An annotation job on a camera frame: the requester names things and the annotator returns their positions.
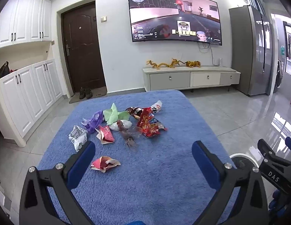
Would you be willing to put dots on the red flattened carton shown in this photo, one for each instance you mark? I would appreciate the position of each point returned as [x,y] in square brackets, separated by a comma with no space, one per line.
[105,133]

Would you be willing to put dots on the purple plastic bag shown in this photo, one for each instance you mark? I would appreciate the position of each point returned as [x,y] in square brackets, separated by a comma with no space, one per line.
[95,120]

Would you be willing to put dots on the white printed wrapper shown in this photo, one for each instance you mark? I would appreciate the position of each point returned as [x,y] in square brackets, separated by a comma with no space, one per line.
[77,137]

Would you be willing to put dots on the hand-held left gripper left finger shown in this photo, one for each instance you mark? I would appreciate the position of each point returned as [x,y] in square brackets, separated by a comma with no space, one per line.
[81,166]

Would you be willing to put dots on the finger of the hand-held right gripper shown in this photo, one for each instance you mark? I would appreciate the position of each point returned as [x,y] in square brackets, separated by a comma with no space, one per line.
[265,148]
[290,143]

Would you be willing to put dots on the grey refrigerator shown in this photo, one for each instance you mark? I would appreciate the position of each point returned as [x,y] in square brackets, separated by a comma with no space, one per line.
[248,51]

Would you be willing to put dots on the white round trash bin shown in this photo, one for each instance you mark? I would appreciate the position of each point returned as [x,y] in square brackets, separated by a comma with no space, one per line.
[244,155]

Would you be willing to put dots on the dark shoe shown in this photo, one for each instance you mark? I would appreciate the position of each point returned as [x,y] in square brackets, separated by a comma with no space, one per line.
[82,93]
[89,92]

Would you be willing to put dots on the orange golden dragon figurine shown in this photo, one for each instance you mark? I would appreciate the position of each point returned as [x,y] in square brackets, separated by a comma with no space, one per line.
[193,64]

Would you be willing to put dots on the wall television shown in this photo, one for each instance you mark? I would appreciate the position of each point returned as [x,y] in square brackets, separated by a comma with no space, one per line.
[173,14]

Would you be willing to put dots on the white plastic bag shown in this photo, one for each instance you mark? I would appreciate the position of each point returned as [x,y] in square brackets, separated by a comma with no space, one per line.
[123,124]

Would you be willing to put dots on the white red snack wrapper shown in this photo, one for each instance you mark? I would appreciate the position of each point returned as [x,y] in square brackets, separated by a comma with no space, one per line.
[157,106]

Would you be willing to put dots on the grey doormat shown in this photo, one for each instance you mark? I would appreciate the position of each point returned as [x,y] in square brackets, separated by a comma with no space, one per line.
[98,93]

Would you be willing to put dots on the large window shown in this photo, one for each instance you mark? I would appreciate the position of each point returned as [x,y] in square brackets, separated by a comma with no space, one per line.
[290,51]

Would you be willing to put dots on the dark brown door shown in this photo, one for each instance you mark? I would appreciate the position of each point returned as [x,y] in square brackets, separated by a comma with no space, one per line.
[82,51]

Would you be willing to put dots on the wall light switch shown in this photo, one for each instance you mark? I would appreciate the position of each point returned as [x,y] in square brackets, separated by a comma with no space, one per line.
[103,19]

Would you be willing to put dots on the white upper cabinet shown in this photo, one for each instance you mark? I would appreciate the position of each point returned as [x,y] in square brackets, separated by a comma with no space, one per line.
[23,18]

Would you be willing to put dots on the white television console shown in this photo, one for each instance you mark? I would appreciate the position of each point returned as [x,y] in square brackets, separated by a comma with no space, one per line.
[173,78]

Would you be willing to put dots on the black handbag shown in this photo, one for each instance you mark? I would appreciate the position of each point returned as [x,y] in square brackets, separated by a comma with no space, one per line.
[3,69]

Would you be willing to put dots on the clear brownish plastic wrapper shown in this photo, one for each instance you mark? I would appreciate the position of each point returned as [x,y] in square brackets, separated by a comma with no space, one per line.
[129,136]

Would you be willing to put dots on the red white crumpled wrapper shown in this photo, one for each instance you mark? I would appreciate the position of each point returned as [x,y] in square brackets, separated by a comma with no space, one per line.
[102,163]

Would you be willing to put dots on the brown red snack wrapper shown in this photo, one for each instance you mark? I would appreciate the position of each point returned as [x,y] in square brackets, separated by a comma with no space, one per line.
[133,112]

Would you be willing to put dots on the person's right hand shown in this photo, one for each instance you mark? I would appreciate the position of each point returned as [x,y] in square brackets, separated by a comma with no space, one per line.
[275,198]

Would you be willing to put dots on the green crumpled paper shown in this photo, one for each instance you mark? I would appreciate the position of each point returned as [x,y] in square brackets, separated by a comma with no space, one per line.
[113,114]

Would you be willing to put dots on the large red snack wrapper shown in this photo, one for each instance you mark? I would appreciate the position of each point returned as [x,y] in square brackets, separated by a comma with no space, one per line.
[148,126]

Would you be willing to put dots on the small golden dragon figurine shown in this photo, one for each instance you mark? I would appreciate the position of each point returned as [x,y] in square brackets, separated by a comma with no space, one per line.
[176,62]

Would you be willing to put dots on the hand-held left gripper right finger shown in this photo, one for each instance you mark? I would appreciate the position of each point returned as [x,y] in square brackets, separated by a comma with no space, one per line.
[204,160]

